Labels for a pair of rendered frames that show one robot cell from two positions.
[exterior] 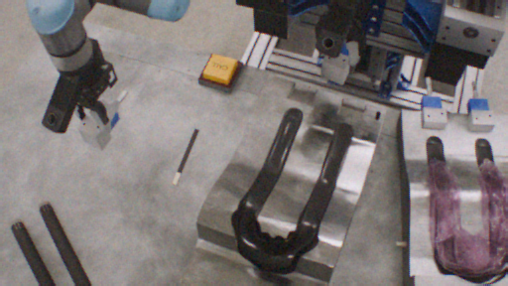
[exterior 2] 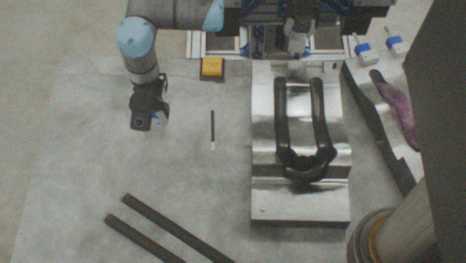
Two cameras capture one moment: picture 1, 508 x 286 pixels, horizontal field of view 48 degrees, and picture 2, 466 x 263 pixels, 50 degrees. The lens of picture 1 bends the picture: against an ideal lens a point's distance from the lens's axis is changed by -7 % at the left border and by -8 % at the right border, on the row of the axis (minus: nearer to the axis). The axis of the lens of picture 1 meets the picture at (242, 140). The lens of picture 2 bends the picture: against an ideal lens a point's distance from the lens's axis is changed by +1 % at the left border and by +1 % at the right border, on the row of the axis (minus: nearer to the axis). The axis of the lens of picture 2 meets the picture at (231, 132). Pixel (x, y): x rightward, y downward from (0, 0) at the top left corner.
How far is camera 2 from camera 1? 0.42 m
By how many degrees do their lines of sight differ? 12
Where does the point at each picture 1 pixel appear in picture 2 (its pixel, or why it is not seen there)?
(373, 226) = (353, 138)
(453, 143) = (387, 70)
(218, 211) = (264, 152)
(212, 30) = not seen: hidden behind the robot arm
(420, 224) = (389, 126)
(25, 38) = not seen: outside the picture
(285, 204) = (302, 136)
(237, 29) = (165, 45)
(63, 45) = (147, 63)
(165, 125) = (189, 114)
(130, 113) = not seen: hidden behind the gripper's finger
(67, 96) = (147, 102)
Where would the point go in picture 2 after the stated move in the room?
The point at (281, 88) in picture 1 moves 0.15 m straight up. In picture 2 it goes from (264, 66) to (267, 33)
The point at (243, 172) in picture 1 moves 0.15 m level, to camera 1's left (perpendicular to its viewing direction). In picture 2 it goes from (264, 125) to (215, 145)
